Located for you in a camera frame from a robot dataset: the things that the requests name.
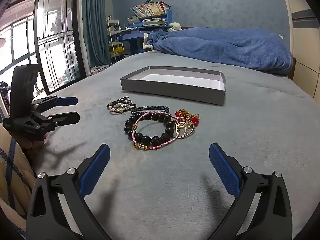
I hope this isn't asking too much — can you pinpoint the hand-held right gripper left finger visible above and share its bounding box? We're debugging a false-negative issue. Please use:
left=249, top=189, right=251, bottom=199
left=26, top=144, right=113, bottom=240

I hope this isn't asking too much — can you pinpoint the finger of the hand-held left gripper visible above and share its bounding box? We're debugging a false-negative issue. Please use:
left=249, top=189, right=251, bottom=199
left=31, top=112, right=80, bottom=134
left=31, top=95, right=78, bottom=113

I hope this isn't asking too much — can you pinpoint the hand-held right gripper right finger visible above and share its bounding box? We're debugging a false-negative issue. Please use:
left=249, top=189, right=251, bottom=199
left=209, top=142, right=293, bottom=240

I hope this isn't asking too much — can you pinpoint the pearl bead bracelet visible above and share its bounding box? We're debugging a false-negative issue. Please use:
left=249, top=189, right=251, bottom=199
left=107, top=102, right=137, bottom=116

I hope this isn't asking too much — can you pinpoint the dark cord bracelet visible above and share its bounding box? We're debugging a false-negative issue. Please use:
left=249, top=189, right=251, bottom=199
left=106, top=96, right=131, bottom=107

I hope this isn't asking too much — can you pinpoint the silver wire bangle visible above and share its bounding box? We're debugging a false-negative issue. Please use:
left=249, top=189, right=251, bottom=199
left=175, top=120, right=197, bottom=140

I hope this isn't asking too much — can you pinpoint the black bead bracelet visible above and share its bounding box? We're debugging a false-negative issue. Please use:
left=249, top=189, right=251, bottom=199
left=124, top=112, right=175, bottom=147

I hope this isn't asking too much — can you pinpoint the red bead gold chain bracelet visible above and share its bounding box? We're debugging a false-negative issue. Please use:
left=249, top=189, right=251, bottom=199
left=174, top=108, right=200, bottom=127

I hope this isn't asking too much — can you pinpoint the gold charm bracelet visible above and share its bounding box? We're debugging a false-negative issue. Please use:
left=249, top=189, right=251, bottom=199
left=174, top=120, right=193, bottom=136

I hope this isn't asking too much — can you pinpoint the pink cord bracelet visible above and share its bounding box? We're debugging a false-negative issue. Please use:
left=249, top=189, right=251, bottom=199
left=132, top=110, right=181, bottom=151

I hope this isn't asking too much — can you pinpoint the red and dark bracelet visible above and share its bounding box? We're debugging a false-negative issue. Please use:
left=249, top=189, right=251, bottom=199
left=130, top=105, right=170, bottom=117

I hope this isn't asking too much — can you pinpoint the grey shallow cardboard box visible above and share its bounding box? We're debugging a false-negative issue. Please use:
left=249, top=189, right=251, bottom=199
left=120, top=66, right=227, bottom=105

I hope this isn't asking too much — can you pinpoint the person's left forearm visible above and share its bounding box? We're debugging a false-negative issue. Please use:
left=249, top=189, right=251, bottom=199
left=0, top=124, right=37, bottom=230

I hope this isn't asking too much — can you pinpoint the person's left hand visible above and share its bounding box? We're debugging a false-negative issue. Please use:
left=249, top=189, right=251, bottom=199
left=21, top=132, right=49, bottom=156

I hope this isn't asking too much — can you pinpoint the grey white cloth bundle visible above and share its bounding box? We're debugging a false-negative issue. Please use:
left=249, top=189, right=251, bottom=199
left=88, top=64, right=111, bottom=77

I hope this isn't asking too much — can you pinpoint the black framed window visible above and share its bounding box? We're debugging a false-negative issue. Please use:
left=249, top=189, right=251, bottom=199
left=0, top=0, right=87, bottom=117

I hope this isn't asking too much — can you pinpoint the yellow item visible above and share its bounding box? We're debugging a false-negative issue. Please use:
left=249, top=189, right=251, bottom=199
left=109, top=46, right=125, bottom=56

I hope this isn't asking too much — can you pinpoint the white shelf cart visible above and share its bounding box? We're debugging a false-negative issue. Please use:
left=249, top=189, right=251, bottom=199
left=106, top=19, right=126, bottom=64

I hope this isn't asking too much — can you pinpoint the teal curtain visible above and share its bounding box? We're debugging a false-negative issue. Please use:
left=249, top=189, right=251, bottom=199
left=82, top=0, right=112, bottom=67

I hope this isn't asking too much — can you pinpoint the blue desk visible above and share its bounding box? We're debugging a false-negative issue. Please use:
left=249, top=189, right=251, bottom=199
left=118, top=9, right=173, bottom=56

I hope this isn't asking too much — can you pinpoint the stack of papers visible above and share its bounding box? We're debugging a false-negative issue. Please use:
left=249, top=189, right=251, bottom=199
left=127, top=16, right=168, bottom=27

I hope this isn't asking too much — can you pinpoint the row of books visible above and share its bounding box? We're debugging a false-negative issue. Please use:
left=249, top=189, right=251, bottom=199
left=130, top=1, right=172, bottom=18

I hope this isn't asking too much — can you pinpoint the blue fleece blanket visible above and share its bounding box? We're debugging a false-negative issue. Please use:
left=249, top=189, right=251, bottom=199
left=143, top=26, right=293, bottom=76

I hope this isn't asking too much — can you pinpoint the beige wardrobe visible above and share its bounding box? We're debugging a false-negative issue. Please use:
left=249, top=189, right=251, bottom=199
left=279, top=0, right=320, bottom=98

